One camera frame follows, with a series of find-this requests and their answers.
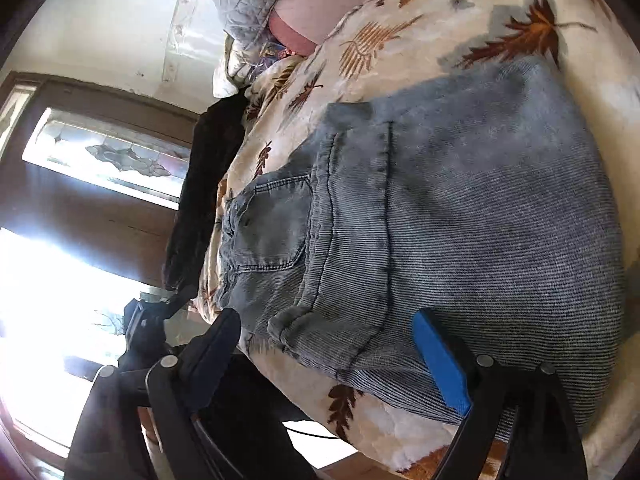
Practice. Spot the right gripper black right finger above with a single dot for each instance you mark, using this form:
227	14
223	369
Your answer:
544	442

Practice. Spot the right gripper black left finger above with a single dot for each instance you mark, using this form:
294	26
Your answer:
108	442

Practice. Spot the blue denim pants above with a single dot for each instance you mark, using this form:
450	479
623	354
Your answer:
480	195

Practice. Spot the wooden framed glass door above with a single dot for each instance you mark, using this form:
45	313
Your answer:
90	178

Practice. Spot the black garment on sofa edge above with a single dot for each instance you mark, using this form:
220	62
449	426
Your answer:
217	137

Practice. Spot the cream leaf-print blanket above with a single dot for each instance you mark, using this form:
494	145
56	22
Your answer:
384	45

